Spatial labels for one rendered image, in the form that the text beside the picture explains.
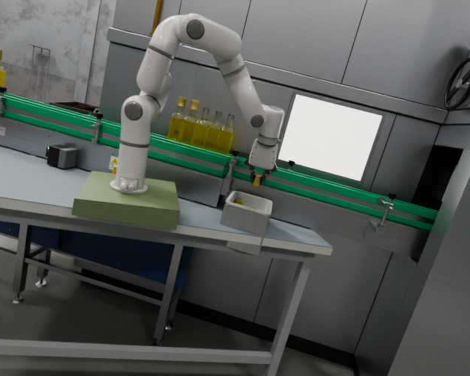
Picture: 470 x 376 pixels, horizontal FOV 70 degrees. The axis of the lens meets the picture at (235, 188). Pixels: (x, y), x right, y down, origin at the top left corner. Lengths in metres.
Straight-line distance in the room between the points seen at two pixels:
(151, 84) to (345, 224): 0.97
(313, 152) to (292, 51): 0.48
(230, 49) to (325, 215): 0.81
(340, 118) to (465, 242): 0.70
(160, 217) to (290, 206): 0.63
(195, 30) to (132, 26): 0.85
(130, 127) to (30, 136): 0.71
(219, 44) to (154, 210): 0.54
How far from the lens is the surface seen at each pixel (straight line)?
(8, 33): 11.62
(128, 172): 1.17
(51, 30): 11.35
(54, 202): 1.19
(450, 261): 1.52
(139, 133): 1.14
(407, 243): 1.63
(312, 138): 1.65
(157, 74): 1.12
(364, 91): 1.69
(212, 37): 1.08
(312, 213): 1.51
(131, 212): 1.08
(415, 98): 1.77
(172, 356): 1.52
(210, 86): 1.69
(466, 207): 1.48
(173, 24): 1.17
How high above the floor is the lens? 1.15
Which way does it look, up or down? 12 degrees down
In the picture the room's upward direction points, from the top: 15 degrees clockwise
